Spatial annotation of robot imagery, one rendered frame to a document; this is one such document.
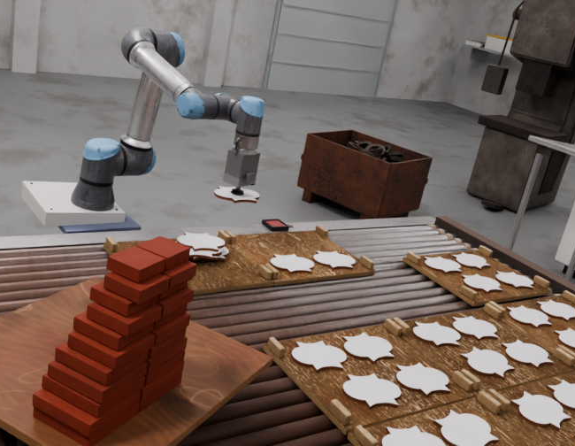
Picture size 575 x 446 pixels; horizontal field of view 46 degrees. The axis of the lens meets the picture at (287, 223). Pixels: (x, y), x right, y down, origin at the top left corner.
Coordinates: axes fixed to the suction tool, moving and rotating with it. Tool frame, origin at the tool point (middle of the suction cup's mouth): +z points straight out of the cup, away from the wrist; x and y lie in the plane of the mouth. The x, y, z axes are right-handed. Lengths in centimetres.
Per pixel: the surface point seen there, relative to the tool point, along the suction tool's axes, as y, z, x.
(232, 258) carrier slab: -4.3, 18.4, -5.9
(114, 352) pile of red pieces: -96, -7, -57
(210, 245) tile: -12.2, 13.4, -2.6
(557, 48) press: 521, -51, 63
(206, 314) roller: -34.4, 20.6, -23.9
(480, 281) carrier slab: 60, 17, -65
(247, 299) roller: -17.9, 20.5, -24.4
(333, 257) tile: 26.4, 17.4, -24.4
